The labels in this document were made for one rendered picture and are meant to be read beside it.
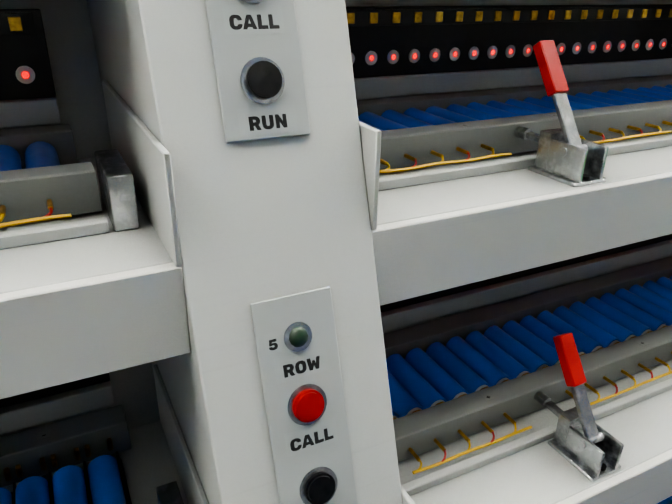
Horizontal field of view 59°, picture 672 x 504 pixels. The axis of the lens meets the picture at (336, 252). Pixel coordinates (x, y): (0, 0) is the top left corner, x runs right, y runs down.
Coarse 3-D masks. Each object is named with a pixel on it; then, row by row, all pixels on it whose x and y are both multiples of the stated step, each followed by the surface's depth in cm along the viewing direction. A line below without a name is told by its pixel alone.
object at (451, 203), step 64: (384, 64) 48; (448, 64) 51; (512, 64) 54; (576, 64) 57; (640, 64) 61; (384, 128) 42; (448, 128) 39; (512, 128) 41; (576, 128) 37; (640, 128) 45; (384, 192) 35; (448, 192) 35; (512, 192) 35; (576, 192) 35; (640, 192) 38; (384, 256) 30; (448, 256) 33; (512, 256) 35; (576, 256) 38
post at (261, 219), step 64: (128, 0) 26; (192, 0) 25; (320, 0) 27; (128, 64) 29; (192, 64) 25; (320, 64) 28; (192, 128) 25; (320, 128) 28; (192, 192) 26; (256, 192) 27; (320, 192) 28; (192, 256) 26; (256, 256) 27; (320, 256) 28; (192, 320) 26; (192, 384) 29; (256, 384) 28; (384, 384) 31; (192, 448) 33; (256, 448) 28; (384, 448) 31
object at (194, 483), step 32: (96, 384) 41; (160, 384) 40; (0, 416) 38; (32, 416) 39; (64, 416) 40; (160, 416) 43; (160, 448) 41; (128, 480) 39; (160, 480) 39; (192, 480) 33
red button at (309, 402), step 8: (304, 392) 28; (312, 392) 28; (296, 400) 28; (304, 400) 28; (312, 400) 28; (320, 400) 28; (296, 408) 28; (304, 408) 28; (312, 408) 28; (320, 408) 28; (296, 416) 28; (304, 416) 28; (312, 416) 28
